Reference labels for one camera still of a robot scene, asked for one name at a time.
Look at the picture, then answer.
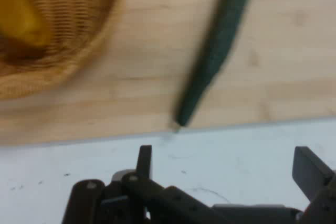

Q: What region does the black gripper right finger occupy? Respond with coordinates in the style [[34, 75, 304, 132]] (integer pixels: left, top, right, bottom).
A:
[[291, 146, 336, 224]]

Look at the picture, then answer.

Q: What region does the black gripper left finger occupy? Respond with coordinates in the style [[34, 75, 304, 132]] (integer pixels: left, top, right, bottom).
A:
[[61, 145, 226, 224]]

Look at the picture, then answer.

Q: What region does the yellow-brown potato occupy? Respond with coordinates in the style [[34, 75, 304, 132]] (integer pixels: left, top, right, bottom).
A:
[[0, 0, 52, 48]]

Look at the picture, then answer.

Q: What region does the light wooden cutting board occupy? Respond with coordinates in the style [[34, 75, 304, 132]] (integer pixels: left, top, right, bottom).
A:
[[0, 0, 336, 147]]

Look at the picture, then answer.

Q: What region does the dark green cucumber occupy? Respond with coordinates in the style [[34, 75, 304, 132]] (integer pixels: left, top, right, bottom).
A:
[[172, 0, 259, 133]]

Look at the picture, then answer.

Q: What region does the woven wicker basket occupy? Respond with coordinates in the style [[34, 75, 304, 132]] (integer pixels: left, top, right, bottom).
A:
[[0, 0, 124, 100]]

